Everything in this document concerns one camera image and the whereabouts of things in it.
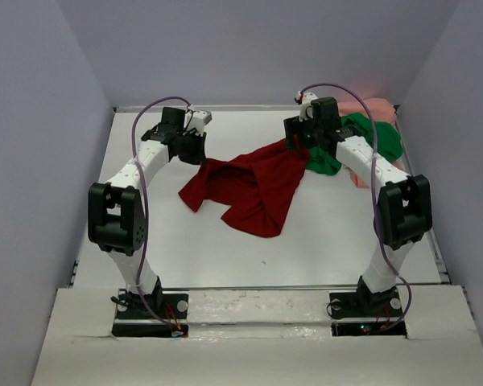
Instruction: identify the red t-shirt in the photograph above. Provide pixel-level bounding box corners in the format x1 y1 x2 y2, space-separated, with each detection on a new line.
179 139 311 238

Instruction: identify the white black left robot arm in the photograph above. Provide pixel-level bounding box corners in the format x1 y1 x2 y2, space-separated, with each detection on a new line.
88 107 213 318

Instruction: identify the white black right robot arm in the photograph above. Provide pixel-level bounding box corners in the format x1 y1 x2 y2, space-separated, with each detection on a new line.
284 92 432 319

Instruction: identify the green t-shirt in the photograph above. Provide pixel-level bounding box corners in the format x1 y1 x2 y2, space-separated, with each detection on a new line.
305 113 403 176

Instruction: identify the pink t-shirt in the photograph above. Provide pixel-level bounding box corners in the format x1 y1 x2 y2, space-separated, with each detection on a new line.
338 97 397 125

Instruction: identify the white front cover board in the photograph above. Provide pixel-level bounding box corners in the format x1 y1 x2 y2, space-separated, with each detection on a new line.
33 285 483 385

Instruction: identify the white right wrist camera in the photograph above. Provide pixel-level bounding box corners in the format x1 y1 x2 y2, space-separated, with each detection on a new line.
295 92 318 121

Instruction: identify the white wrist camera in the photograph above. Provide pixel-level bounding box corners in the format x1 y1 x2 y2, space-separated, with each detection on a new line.
295 92 318 121
184 110 213 136

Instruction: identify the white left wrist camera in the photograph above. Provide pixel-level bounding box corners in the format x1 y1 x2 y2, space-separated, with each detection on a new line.
184 110 213 136

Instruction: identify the aluminium right table rail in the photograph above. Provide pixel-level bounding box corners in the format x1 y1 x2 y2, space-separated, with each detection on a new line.
394 104 451 285

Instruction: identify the aluminium table rail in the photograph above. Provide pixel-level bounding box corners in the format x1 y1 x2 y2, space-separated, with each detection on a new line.
66 260 79 288
394 104 451 285

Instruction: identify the aluminium left table rail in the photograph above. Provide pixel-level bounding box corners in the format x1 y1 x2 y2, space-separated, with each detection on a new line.
66 260 79 288

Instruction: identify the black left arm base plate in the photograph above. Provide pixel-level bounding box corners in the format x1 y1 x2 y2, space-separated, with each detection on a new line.
111 289 189 339

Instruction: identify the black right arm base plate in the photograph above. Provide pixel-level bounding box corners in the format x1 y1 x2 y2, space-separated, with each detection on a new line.
326 288 407 338

